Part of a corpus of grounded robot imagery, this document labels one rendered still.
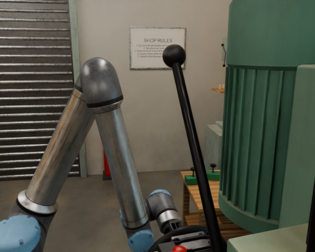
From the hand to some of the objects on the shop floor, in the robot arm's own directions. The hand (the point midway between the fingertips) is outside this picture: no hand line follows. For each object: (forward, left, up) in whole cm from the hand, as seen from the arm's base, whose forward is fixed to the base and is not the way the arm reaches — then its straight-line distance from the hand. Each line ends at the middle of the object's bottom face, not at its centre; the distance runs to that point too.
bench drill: (+87, +187, -70) cm, 218 cm away
